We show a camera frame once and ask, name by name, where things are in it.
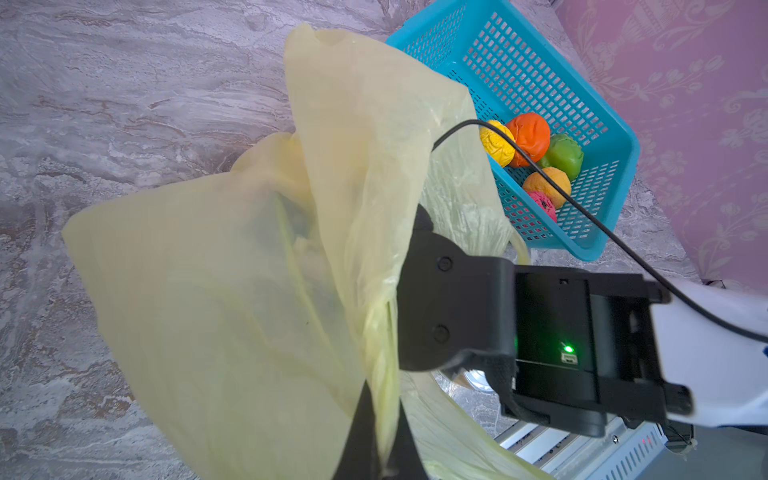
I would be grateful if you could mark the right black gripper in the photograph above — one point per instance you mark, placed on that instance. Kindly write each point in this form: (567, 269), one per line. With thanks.
(562, 348)

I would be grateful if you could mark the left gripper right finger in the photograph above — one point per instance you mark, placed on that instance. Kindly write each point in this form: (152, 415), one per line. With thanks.
(404, 462)

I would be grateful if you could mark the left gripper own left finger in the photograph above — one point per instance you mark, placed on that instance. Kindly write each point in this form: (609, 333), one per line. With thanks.
(360, 459)

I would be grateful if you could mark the pink dragon fruit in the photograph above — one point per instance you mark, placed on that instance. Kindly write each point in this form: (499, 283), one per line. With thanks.
(545, 203)

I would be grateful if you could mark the yellow plastic bag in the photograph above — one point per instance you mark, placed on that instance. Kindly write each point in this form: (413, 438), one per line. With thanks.
(247, 309)

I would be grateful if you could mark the green fruit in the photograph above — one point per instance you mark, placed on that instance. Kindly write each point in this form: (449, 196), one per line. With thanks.
(565, 154)

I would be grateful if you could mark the yellow lemon fruit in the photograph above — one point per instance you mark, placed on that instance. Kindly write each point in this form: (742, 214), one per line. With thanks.
(497, 147)

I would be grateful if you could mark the red orange persimmon fruit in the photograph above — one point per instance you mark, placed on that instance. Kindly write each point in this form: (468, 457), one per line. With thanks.
(532, 134)

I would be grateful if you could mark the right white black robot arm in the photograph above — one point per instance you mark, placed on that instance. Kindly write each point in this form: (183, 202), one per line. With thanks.
(713, 342)

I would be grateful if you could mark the teal plastic basket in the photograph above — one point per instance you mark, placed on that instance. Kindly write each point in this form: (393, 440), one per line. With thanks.
(510, 69)

